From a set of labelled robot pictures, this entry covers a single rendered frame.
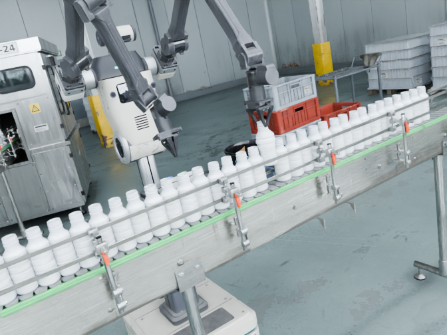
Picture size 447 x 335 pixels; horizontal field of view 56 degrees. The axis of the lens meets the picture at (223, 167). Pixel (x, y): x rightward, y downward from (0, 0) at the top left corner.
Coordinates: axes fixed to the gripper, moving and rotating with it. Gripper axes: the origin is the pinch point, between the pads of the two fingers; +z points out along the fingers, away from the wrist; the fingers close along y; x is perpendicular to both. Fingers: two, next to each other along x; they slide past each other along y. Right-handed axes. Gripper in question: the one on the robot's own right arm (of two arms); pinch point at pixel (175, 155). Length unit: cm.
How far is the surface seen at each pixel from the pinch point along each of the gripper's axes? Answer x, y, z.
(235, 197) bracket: -25.7, 3.2, 22.0
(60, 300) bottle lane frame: -16, -55, 30
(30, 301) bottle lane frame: -17, -62, 27
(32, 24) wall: 1040, 186, -592
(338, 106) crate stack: 204, 298, -15
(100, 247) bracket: -25, -42, 20
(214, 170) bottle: -18.9, 3.1, 11.3
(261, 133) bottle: -20.3, 25.5, 4.7
